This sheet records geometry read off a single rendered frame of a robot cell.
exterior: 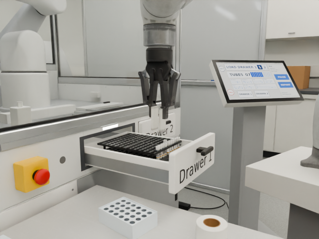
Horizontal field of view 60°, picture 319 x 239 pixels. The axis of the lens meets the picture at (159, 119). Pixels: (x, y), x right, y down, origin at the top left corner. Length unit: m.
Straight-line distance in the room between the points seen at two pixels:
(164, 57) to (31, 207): 0.54
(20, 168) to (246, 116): 1.33
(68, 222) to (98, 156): 0.22
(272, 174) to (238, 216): 1.08
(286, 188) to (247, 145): 0.93
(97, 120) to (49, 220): 0.35
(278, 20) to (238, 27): 1.65
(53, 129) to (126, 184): 0.43
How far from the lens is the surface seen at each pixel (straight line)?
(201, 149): 0.81
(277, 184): 0.91
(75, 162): 0.91
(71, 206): 0.85
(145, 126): 1.15
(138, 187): 1.21
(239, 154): 1.81
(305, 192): 0.88
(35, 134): 0.81
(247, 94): 1.65
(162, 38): 0.76
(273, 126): 3.78
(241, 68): 1.76
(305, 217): 1.06
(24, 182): 0.76
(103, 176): 1.02
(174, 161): 0.71
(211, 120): 2.60
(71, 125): 0.88
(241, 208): 1.94
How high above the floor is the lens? 1.14
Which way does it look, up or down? 10 degrees down
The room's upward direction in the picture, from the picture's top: straight up
